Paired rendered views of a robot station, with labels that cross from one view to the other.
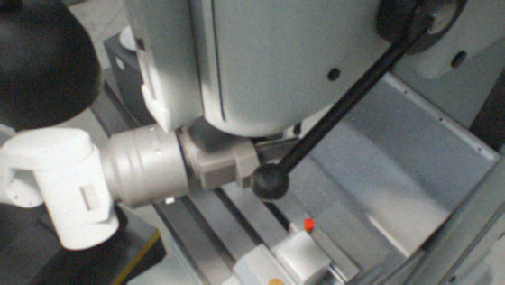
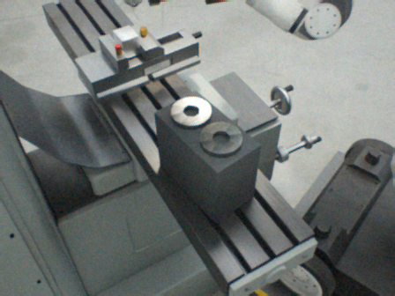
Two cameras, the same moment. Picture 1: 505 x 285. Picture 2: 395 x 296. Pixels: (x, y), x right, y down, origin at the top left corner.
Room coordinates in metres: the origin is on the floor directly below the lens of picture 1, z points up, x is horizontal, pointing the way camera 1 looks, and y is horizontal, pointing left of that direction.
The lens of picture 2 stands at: (1.33, 0.24, 1.81)
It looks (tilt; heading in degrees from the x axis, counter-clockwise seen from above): 49 degrees down; 187
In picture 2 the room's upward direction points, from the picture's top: 1 degrees counter-clockwise
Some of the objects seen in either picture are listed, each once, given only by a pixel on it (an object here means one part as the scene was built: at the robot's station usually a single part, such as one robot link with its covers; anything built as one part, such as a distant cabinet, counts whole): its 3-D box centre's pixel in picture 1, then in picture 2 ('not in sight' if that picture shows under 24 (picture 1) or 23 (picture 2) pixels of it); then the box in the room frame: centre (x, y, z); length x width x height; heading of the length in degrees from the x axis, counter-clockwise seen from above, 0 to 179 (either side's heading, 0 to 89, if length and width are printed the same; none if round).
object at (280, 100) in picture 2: not in sight; (272, 104); (0.05, 0.39, 0.61); 0.16 x 0.12 x 0.12; 126
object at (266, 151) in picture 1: (277, 151); not in sight; (0.31, -0.03, 1.23); 0.06 x 0.02 x 0.03; 110
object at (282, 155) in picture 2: not in sight; (298, 146); (0.14, 0.50, 0.49); 0.22 x 0.06 x 0.06; 126
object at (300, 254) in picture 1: (301, 262); (127, 42); (0.26, -0.07, 1.02); 0.06 x 0.05 x 0.06; 37
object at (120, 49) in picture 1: (165, 86); (205, 153); (0.65, 0.19, 1.01); 0.22 x 0.12 x 0.20; 44
